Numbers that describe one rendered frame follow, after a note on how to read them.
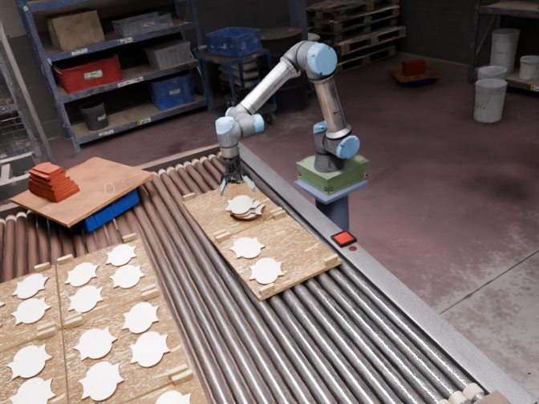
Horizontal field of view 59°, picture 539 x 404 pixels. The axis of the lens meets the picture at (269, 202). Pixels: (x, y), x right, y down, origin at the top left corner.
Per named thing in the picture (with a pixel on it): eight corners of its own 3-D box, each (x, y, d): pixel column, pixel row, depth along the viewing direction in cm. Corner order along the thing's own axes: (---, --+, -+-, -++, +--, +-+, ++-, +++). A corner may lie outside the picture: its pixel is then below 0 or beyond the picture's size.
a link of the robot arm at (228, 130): (238, 119, 184) (218, 124, 182) (243, 144, 190) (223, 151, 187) (231, 113, 191) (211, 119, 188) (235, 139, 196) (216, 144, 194)
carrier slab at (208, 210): (246, 181, 242) (245, 178, 241) (285, 216, 210) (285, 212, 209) (181, 204, 230) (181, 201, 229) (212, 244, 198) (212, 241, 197)
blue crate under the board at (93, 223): (104, 188, 254) (99, 172, 249) (141, 201, 237) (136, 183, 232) (53, 217, 234) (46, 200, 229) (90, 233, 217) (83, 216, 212)
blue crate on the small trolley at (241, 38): (232, 45, 540) (229, 26, 530) (263, 49, 508) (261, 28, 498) (207, 54, 518) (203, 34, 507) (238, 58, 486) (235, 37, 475)
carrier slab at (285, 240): (287, 216, 209) (286, 213, 208) (342, 263, 177) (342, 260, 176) (214, 245, 197) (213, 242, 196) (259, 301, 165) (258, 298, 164)
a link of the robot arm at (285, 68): (297, 31, 205) (217, 111, 203) (310, 34, 196) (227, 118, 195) (310, 52, 212) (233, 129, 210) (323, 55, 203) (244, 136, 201)
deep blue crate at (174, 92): (186, 94, 645) (180, 66, 626) (196, 100, 612) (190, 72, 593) (150, 103, 628) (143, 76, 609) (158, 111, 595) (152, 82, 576)
